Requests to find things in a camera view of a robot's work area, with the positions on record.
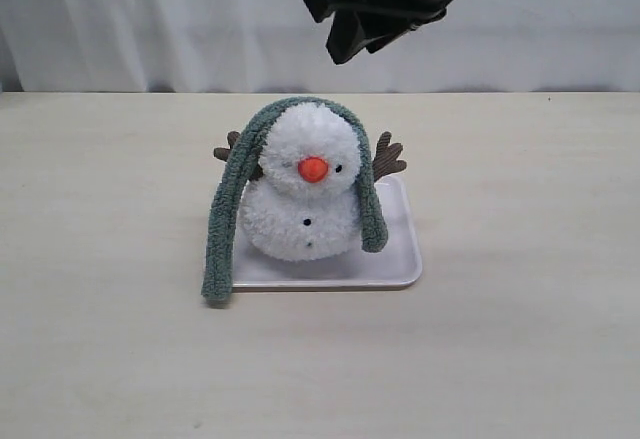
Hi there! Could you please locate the teal fleece scarf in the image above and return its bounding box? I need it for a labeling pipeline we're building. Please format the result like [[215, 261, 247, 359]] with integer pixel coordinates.
[[199, 94, 389, 309]]

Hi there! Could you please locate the white plastic tray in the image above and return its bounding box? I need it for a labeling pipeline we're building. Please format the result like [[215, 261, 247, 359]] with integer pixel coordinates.
[[233, 175, 423, 292]]

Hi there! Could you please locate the white plush snowman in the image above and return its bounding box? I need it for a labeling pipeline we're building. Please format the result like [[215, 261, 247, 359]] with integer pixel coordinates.
[[213, 100, 407, 264]]

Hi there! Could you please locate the white backdrop curtain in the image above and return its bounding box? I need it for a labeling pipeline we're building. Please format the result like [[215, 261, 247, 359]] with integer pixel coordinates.
[[1, 0, 639, 93]]

